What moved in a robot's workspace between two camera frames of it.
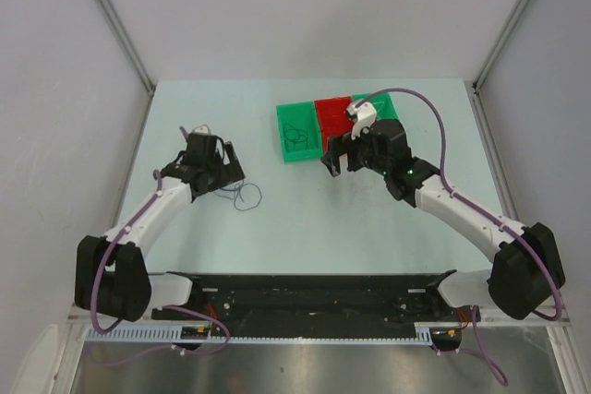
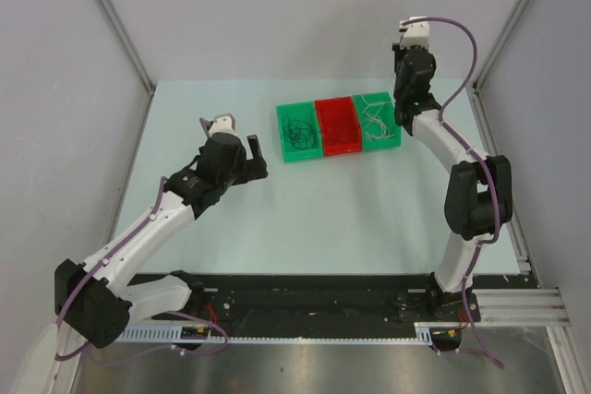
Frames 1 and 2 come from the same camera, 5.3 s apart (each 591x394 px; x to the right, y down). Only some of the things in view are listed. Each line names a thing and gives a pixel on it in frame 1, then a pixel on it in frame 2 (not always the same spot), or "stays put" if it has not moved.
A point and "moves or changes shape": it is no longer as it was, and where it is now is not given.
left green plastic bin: (299, 131) stays put
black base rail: (285, 303) stays put
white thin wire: (367, 183) moves or changes shape
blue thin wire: (235, 197) to (298, 132)
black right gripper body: (359, 153) to (400, 54)
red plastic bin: (333, 118) stays put
